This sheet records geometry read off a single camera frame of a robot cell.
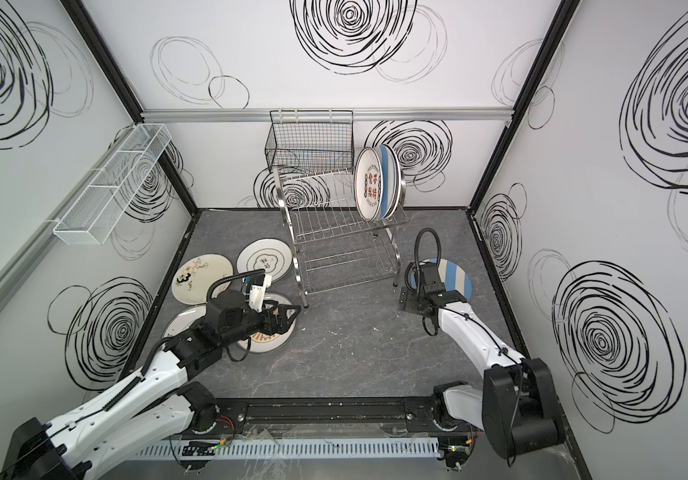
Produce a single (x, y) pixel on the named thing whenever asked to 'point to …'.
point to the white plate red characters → (368, 183)
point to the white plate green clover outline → (268, 254)
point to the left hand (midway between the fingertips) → (291, 306)
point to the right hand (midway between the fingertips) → (412, 301)
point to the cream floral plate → (194, 277)
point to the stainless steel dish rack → (337, 247)
